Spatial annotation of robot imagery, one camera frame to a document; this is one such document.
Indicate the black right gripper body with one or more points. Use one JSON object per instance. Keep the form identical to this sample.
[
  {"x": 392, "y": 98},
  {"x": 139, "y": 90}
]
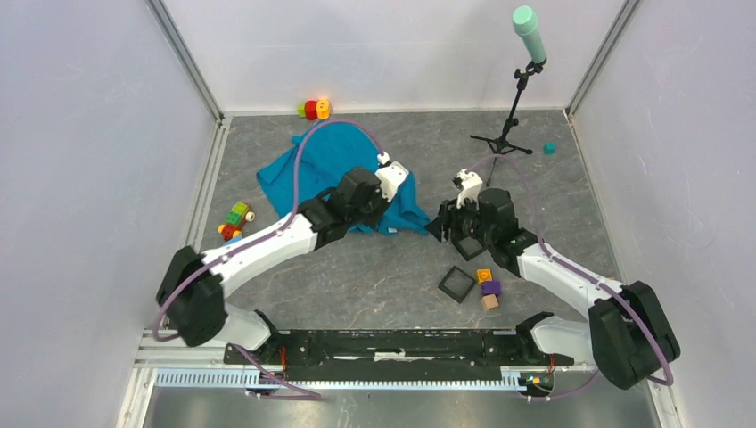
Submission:
[{"x": 464, "y": 222}]

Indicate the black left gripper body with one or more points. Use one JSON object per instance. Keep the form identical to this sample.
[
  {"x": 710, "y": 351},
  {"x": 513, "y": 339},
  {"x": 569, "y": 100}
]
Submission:
[{"x": 371, "y": 213}]

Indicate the teal blue cloth garment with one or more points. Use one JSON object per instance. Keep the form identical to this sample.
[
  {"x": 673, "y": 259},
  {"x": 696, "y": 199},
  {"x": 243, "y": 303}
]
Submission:
[{"x": 331, "y": 153}]

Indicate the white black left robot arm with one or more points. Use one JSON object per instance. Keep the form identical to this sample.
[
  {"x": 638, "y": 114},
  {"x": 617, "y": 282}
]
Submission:
[{"x": 193, "y": 292}]

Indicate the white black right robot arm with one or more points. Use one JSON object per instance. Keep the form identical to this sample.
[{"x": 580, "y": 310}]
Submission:
[{"x": 625, "y": 333}]

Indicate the orange toy block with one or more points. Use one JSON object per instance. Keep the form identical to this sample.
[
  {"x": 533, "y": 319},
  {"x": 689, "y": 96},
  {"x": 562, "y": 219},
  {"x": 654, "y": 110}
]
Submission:
[{"x": 484, "y": 275}]

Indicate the purple toy block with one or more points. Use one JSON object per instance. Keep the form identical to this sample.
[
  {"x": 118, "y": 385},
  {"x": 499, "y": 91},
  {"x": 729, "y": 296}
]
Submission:
[{"x": 491, "y": 288}]

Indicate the black tripod microphone stand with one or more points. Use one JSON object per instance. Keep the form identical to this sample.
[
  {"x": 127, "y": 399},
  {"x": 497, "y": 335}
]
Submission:
[{"x": 501, "y": 144}]

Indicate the tan wooden cube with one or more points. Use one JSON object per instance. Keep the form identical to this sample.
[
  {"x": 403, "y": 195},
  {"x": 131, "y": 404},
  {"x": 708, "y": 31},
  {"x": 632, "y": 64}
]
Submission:
[{"x": 489, "y": 302}]

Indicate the green red orange toy stack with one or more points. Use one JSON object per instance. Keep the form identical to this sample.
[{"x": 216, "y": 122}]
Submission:
[{"x": 315, "y": 109}]

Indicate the colourful toy block train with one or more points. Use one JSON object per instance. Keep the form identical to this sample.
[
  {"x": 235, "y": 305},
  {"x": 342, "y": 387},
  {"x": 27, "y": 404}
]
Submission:
[{"x": 237, "y": 218}]

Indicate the mint green microphone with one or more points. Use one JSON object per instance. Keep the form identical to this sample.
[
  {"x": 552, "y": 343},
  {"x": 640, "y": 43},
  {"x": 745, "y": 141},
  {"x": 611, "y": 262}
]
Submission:
[{"x": 525, "y": 24}]

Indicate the black square frame upper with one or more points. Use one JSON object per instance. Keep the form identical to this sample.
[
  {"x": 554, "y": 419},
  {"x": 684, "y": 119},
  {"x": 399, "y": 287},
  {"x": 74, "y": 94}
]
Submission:
[{"x": 469, "y": 247}]

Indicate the black square frame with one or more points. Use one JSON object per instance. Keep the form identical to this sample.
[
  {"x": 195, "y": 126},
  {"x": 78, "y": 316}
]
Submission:
[
  {"x": 457, "y": 284},
  {"x": 469, "y": 247}
]

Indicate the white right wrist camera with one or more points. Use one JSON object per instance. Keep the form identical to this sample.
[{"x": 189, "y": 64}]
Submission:
[{"x": 469, "y": 185}]

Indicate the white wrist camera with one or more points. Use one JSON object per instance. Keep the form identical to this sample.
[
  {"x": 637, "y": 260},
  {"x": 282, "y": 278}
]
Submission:
[
  {"x": 469, "y": 185},
  {"x": 391, "y": 174}
]

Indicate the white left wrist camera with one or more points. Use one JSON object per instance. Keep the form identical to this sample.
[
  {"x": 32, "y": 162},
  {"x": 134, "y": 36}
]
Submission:
[{"x": 391, "y": 174}]

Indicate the black square frame lower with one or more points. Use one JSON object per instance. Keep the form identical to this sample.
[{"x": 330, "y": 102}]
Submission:
[{"x": 457, "y": 284}]

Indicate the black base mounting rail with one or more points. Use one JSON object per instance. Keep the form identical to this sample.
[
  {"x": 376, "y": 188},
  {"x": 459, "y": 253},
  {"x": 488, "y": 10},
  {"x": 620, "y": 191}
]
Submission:
[{"x": 401, "y": 355}]

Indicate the white slotted cable duct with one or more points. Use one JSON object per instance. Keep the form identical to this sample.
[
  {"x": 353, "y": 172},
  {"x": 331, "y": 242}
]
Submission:
[{"x": 253, "y": 379}]

